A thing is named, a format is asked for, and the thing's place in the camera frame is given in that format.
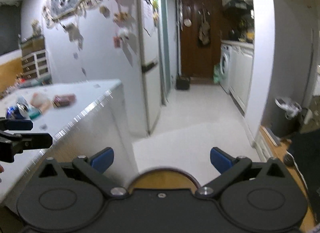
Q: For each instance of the grey bin with white liner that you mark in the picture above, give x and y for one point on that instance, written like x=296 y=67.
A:
x=287 y=120

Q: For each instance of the black range hood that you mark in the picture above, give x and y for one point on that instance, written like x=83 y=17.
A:
x=237 y=4

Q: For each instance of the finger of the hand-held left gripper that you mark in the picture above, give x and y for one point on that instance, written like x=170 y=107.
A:
x=35 y=141
x=18 y=124

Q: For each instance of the wall mounted toy camera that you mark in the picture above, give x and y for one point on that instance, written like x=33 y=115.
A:
x=70 y=27

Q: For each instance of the pink hanging tag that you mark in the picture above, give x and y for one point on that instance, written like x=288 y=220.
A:
x=116 y=42

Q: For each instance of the white washing machine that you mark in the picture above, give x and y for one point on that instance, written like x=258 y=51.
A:
x=226 y=67

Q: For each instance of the white kitchen base cabinets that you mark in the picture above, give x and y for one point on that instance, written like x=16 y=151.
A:
x=241 y=77

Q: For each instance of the hanging apron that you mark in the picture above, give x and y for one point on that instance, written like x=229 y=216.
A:
x=204 y=30

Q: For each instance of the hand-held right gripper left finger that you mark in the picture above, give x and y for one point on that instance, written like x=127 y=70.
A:
x=103 y=160

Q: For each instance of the white plastic bag orange print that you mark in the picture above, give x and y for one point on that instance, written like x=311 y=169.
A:
x=40 y=101

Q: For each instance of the round hanging plate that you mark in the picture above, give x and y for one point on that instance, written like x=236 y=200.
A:
x=187 y=22

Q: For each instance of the grey block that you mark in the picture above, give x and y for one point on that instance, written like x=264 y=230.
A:
x=273 y=136

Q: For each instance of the wooden top sideboard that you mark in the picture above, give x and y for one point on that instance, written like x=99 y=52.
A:
x=277 y=153

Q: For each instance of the white refrigerator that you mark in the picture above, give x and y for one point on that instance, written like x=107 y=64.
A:
x=150 y=47

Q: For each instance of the white sheep toy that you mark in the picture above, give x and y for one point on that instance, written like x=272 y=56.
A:
x=123 y=33

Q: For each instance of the teal wrapper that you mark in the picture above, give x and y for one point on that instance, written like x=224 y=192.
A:
x=35 y=116

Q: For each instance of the spice bottle rack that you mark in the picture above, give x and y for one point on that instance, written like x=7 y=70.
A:
x=243 y=22

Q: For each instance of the blue and white packet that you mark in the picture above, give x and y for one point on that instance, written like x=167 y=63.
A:
x=12 y=113

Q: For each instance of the green bag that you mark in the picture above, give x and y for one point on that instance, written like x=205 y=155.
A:
x=217 y=74

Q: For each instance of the dark wooden door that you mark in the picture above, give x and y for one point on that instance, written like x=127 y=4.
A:
x=195 y=55

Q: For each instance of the yellow wastebasket with brown rim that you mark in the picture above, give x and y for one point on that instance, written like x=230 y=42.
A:
x=162 y=179

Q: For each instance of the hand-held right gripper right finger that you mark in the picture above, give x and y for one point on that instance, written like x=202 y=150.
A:
x=220 y=159

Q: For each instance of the white drawer cabinet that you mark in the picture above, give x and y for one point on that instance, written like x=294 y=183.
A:
x=35 y=66

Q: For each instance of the glass tank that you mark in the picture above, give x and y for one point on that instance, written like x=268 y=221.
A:
x=32 y=45

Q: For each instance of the red shiny box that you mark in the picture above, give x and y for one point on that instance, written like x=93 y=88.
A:
x=65 y=100

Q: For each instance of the black bin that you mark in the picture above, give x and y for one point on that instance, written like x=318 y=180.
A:
x=183 y=82

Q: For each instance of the dried flower bunch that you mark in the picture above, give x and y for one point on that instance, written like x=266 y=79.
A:
x=36 y=27

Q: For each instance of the black printed cloth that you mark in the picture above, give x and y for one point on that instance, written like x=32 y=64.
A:
x=307 y=153

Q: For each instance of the grey wall sticker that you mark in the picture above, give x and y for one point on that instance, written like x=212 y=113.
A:
x=75 y=55

